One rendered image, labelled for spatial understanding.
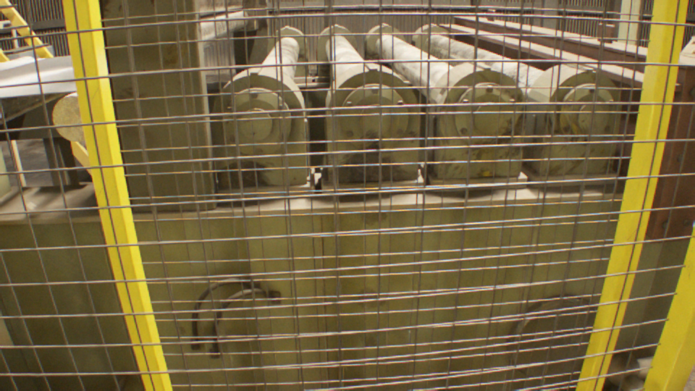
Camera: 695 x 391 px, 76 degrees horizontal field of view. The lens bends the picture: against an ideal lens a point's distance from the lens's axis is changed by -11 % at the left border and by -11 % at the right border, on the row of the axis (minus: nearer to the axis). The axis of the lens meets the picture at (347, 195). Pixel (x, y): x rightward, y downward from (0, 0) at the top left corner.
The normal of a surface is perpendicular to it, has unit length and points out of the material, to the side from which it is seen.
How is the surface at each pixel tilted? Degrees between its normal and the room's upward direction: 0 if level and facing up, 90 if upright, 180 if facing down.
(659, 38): 90
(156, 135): 90
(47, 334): 90
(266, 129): 90
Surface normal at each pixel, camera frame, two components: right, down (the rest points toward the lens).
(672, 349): -0.99, 0.06
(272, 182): 0.07, 0.38
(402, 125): 0.33, 0.44
